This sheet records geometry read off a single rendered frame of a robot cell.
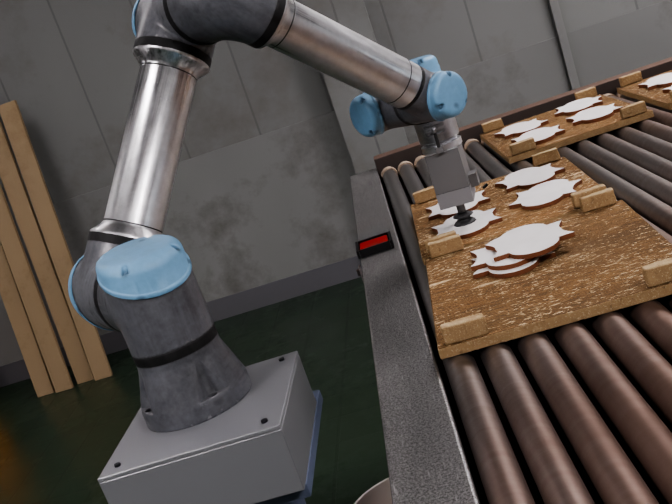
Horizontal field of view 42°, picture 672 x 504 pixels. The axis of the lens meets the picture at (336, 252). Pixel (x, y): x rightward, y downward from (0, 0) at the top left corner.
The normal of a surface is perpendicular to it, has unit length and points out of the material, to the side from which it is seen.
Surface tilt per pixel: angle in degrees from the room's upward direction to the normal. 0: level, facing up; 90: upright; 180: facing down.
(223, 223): 90
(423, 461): 0
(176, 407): 71
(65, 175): 90
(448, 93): 89
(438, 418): 0
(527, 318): 0
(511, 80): 90
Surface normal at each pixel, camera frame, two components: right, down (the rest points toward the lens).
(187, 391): 0.08, -0.11
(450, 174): -0.18, 0.32
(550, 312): -0.32, -0.91
